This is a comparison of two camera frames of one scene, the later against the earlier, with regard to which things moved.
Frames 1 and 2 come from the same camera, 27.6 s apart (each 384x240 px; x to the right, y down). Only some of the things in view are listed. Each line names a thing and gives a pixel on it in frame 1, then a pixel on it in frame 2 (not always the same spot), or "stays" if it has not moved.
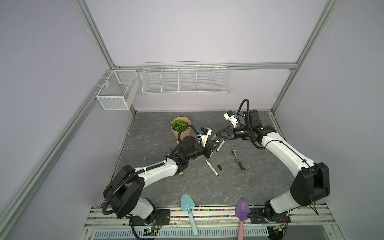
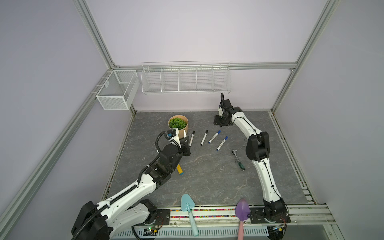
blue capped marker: [221, 145] stays
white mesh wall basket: [120, 90] stays
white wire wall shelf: [183, 77] stays
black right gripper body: [242, 133] → [221, 120]
